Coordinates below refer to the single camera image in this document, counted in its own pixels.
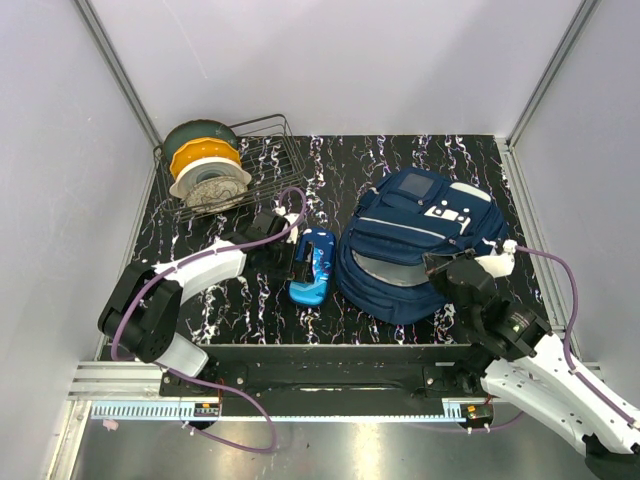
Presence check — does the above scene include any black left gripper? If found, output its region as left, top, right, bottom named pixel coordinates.
left=260, top=236, right=313, bottom=284

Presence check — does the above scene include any blue pencil case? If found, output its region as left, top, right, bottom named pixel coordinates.
left=288, top=227, right=337, bottom=307

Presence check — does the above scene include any navy blue student backpack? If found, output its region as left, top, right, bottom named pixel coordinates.
left=335, top=167, right=508, bottom=325

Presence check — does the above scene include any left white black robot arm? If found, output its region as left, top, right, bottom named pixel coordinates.
left=97, top=207, right=304, bottom=396

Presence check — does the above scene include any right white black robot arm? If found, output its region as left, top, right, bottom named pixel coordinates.
left=423, top=240, right=639, bottom=479

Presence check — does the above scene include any grey speckled plate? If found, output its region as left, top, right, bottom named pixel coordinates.
left=184, top=177, right=248, bottom=214

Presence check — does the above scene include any white plate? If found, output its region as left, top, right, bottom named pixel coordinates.
left=169, top=157, right=252, bottom=199

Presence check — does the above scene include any orange plate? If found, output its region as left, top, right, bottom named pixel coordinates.
left=169, top=137, right=241, bottom=179

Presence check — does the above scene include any dark green plate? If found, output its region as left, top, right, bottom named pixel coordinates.
left=162, top=119, right=239, bottom=158

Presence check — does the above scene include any right aluminium corner post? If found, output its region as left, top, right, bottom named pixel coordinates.
left=507, top=0, right=601, bottom=149

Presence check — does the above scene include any aluminium corner post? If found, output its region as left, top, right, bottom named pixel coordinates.
left=74, top=0, right=164, bottom=146
left=507, top=0, right=601, bottom=149

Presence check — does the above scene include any black wire dish rack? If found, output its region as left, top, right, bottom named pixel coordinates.
left=154, top=114, right=303, bottom=222

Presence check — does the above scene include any grey slotted cable duct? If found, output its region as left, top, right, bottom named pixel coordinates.
left=90, top=400, right=466, bottom=423

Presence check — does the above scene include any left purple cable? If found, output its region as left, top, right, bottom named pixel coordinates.
left=109, top=187, right=307, bottom=455

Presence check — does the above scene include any aluminium frame rail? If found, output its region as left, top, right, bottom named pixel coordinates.
left=68, top=362, right=614, bottom=404

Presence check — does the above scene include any left aluminium corner post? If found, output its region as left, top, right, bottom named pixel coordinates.
left=74, top=0, right=164, bottom=146

